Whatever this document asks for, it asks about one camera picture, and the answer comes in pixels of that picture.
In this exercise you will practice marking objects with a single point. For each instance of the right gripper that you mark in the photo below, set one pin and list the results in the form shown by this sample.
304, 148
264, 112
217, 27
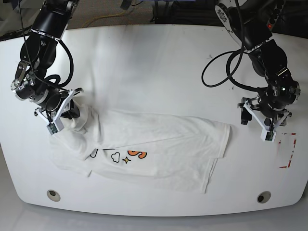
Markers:
54, 101

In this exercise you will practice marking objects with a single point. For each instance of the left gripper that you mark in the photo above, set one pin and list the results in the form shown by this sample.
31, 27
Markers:
270, 107

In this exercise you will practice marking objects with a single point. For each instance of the white printed T-shirt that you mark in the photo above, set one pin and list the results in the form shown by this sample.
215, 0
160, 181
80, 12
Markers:
169, 152

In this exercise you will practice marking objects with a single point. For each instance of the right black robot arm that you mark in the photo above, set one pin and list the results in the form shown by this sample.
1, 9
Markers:
38, 53

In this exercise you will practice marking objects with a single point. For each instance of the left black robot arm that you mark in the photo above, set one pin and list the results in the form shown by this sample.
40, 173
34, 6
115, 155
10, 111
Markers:
250, 25

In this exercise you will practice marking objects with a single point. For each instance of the red tape rectangle marker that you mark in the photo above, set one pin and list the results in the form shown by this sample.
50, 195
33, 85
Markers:
286, 148

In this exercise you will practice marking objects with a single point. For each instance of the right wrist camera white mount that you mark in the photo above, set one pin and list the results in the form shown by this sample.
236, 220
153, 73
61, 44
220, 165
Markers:
54, 125

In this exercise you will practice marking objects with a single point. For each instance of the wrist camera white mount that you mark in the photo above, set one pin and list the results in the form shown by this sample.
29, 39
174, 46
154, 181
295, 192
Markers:
54, 125
262, 120

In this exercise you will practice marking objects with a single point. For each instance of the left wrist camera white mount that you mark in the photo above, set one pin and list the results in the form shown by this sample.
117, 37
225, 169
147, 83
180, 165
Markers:
262, 120

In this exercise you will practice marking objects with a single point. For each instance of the right table cable grommet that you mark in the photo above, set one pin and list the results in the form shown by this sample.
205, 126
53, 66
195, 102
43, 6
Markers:
263, 197

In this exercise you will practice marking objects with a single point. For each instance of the table cable grommet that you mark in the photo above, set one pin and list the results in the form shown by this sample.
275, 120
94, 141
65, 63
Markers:
263, 197
53, 195

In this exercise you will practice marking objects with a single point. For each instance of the left table cable grommet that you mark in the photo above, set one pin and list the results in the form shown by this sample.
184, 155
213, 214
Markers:
53, 195

